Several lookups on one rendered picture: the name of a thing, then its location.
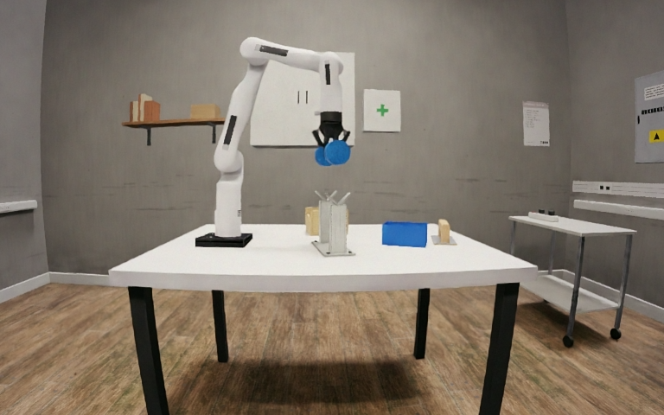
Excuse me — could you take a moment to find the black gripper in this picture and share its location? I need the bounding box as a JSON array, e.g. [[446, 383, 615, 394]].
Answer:
[[312, 111, 351, 158]]

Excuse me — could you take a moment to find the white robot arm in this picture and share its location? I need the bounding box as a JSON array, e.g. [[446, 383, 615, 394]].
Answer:
[[214, 37, 344, 237]]

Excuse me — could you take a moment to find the tan rectangular wooden frame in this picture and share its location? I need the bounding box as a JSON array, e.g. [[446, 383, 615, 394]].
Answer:
[[306, 207, 348, 236]]

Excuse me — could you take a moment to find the blue open bin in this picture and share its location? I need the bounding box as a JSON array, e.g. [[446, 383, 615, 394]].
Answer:
[[381, 221, 428, 248]]

